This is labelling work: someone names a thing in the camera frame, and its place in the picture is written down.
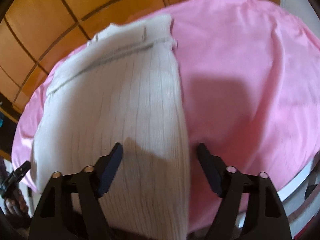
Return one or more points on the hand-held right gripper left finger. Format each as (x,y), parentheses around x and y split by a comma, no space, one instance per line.
(112,161)

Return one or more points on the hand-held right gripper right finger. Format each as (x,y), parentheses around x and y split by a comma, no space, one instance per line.
(210,166)

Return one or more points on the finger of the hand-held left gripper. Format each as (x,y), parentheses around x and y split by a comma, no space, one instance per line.
(22,169)

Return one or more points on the cream knit sweater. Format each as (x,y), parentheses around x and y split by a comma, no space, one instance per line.
(112,92)

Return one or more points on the person's left hand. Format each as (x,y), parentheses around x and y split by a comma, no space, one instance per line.
(15,205)

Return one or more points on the pink blanket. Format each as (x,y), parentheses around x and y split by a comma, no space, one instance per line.
(237,67)

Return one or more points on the wooden wardrobe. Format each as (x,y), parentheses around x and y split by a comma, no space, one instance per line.
(50,17)

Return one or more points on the white bed frame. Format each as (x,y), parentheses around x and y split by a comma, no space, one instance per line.
(298,182)

